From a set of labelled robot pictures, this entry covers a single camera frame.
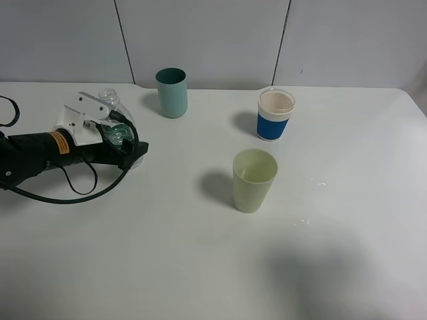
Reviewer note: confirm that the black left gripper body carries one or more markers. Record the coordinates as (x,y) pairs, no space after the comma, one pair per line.
(100,153)

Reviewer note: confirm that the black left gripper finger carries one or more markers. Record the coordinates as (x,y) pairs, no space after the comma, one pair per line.
(132,153)

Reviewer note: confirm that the clear water bottle green label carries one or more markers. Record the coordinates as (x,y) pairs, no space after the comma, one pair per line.
(114,132)

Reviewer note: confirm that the light green plastic cup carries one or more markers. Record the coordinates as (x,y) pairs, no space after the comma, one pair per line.
(254,171)

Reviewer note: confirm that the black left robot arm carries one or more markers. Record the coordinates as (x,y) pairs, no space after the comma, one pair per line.
(26,156)

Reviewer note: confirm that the teal plastic cup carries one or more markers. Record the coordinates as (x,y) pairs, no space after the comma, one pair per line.
(172,91)

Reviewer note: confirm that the blue sleeve paper cup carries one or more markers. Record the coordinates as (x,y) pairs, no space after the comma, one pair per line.
(275,107)

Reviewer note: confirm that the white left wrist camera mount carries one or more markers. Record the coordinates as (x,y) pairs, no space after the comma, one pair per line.
(79,117)

